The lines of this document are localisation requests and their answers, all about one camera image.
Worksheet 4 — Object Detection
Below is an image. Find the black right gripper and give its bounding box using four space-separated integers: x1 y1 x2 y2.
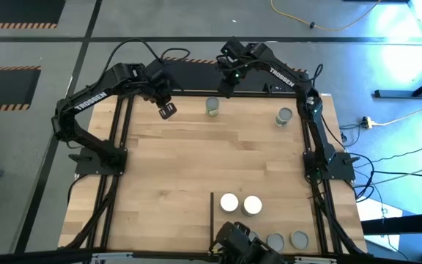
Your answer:
218 37 252 99

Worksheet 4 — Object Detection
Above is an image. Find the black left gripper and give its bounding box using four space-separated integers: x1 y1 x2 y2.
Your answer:
143 69 178 120

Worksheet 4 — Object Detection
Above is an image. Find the blue yellow cherries can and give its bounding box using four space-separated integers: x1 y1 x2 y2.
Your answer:
219 193 240 215
289 230 310 251
241 195 264 217

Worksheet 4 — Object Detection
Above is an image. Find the yellow patterned can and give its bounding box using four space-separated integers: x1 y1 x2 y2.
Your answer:
266 232 286 253

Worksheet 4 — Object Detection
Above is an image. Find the black hazard-striped floor mat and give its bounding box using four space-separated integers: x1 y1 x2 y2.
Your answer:
153 56 311 93
0 0 67 30
0 65 42 113

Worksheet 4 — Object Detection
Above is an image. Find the white green labelled can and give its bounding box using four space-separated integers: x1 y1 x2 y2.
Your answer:
274 107 294 128

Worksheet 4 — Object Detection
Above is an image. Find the black desk leg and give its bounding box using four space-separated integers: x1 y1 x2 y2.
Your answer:
374 69 422 100

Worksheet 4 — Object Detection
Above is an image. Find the black rig crossbar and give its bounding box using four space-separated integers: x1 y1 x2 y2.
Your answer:
0 249 98 264

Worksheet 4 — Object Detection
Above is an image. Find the black metal beam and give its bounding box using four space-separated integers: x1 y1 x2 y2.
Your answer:
360 210 422 235

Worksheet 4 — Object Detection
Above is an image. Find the black aluminium table frame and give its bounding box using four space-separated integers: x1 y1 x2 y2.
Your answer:
86 89 344 257

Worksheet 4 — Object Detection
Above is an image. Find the black hook bracket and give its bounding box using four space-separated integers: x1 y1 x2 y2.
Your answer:
264 82 289 93

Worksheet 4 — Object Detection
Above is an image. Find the yellow extension cable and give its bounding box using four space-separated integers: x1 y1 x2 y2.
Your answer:
270 0 382 32

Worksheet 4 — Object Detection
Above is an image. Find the black floor cable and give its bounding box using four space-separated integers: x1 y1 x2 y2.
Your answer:
353 153 422 202

